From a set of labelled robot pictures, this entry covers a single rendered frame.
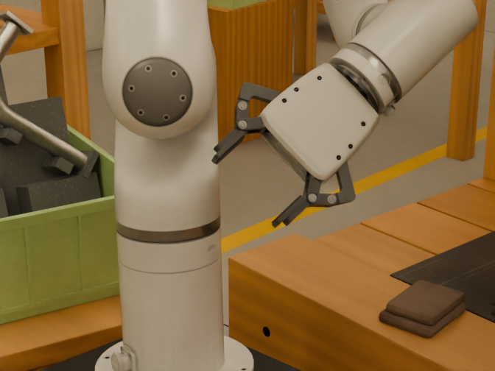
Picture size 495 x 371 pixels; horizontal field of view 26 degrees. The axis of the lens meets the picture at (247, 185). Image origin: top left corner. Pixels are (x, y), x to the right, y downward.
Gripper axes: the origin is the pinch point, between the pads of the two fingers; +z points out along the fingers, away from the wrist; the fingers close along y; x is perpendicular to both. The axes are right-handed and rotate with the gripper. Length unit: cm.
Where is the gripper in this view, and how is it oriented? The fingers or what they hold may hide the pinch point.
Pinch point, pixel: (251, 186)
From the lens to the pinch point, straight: 112.3
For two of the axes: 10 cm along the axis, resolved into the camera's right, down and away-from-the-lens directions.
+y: -6.9, -7.3, 0.3
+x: 1.4, -1.7, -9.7
